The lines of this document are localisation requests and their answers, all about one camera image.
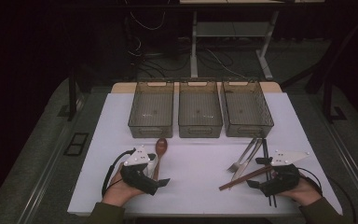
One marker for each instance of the black slanted metal bar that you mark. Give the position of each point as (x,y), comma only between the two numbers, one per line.
(323,65)

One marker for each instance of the person's right hand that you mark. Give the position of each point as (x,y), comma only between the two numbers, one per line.
(304,194)

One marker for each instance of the person's left hand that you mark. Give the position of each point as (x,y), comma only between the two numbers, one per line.
(118,191)

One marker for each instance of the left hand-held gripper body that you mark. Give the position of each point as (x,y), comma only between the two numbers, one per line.
(136,177)

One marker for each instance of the brown wooden spoon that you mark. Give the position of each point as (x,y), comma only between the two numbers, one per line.
(161,146)

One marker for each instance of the smoky clear plastic bin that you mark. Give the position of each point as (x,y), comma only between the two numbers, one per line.
(150,109)
(245,109)
(199,109)

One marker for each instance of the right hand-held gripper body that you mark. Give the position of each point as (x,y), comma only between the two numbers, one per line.
(284,179)

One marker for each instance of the steel fork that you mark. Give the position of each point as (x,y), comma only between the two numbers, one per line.
(234,167)

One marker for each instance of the steel knife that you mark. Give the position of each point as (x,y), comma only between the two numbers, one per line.
(245,165)

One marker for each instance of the white metal desk frame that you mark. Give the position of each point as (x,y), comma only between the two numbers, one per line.
(193,46)

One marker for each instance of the black metal stand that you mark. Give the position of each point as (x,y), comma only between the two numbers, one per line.
(72,102)
(326,102)

